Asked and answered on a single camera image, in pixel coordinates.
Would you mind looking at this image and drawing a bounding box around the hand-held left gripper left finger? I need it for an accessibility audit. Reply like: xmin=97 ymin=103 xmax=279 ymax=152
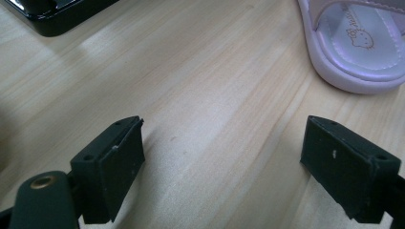
xmin=70 ymin=114 xmax=146 ymax=225

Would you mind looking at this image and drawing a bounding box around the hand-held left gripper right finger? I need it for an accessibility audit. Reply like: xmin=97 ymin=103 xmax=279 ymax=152
xmin=299 ymin=114 xmax=402 ymax=224

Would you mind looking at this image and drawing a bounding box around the pink glitter star sandal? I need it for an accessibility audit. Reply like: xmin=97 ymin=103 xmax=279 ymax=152
xmin=296 ymin=0 xmax=405 ymax=95

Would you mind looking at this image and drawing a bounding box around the red and black shoe rack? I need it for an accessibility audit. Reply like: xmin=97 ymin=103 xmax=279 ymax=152
xmin=5 ymin=0 xmax=120 ymax=38

